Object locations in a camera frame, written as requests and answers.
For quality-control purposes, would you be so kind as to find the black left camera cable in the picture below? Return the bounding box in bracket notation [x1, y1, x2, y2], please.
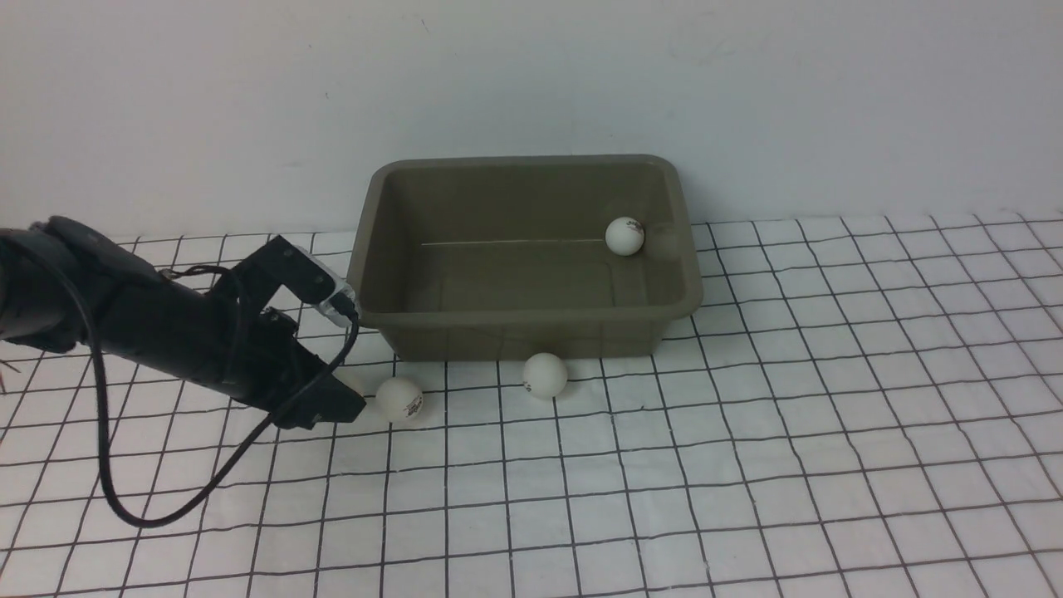
[17, 241, 361, 529]

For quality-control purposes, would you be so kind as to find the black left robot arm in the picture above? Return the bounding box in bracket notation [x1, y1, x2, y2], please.
[2, 216, 365, 430]

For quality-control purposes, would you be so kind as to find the white grid tablecloth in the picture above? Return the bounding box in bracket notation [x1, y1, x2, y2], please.
[1, 209, 1062, 597]

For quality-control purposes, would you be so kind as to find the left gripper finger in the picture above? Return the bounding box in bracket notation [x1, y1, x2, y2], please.
[272, 374, 367, 430]

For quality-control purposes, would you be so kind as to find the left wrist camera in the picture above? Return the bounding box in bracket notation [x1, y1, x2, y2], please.
[214, 235, 360, 326]

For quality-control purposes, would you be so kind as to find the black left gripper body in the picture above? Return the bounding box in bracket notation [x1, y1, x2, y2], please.
[158, 287, 333, 408]

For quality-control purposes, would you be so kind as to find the white ball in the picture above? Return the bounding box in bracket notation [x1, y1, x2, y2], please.
[333, 368, 367, 398]
[605, 217, 645, 257]
[522, 352, 568, 399]
[373, 377, 423, 424]

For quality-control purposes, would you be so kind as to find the olive plastic bin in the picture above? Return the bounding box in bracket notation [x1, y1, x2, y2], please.
[345, 154, 703, 362]

